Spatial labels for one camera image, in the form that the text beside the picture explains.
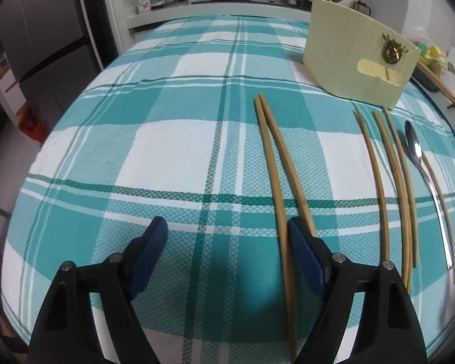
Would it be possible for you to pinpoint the teal plaid tablecloth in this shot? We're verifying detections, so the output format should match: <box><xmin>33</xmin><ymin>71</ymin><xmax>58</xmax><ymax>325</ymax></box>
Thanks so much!
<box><xmin>0</xmin><ymin>14</ymin><xmax>455</xmax><ymax>364</ymax></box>

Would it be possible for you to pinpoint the metal spoon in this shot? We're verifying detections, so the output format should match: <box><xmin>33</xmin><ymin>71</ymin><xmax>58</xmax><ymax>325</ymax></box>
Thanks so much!
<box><xmin>404</xmin><ymin>120</ymin><xmax>453</xmax><ymax>271</ymax></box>

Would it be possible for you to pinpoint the bag of green yellow sponges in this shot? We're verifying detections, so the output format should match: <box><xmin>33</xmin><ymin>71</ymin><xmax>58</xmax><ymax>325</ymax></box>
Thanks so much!
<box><xmin>417</xmin><ymin>40</ymin><xmax>455</xmax><ymax>76</ymax></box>

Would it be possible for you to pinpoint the red crate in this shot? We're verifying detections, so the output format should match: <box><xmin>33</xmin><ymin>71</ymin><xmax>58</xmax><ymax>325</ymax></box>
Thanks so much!
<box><xmin>19</xmin><ymin>106</ymin><xmax>48</xmax><ymax>145</ymax></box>

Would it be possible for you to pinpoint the grey refrigerator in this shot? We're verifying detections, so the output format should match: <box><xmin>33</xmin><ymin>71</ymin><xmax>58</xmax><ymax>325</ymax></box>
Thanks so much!
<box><xmin>0</xmin><ymin>0</ymin><xmax>103</xmax><ymax>118</ymax></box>

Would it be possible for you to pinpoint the cream utensil holder box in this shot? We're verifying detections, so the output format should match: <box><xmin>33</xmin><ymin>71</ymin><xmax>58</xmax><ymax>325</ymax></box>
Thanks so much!
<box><xmin>302</xmin><ymin>0</ymin><xmax>421</xmax><ymax>107</ymax></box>

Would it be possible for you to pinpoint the glass french press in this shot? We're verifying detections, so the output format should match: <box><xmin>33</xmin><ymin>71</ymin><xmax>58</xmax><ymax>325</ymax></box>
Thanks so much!
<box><xmin>352</xmin><ymin>0</ymin><xmax>372</xmax><ymax>18</ymax></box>

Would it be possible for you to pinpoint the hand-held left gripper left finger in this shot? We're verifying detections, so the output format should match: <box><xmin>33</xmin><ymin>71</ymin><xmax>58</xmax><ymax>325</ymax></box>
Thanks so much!
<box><xmin>28</xmin><ymin>216</ymin><xmax>169</xmax><ymax>364</ymax></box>

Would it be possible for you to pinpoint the wooden cutting board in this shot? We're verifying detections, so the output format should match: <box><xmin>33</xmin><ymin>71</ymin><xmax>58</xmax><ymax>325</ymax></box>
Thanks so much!
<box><xmin>417</xmin><ymin>61</ymin><xmax>455</xmax><ymax>112</ymax></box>

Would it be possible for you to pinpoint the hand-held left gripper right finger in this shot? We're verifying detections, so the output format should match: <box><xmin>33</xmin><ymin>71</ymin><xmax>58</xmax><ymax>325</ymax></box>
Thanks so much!
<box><xmin>287</xmin><ymin>216</ymin><xmax>429</xmax><ymax>364</ymax></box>

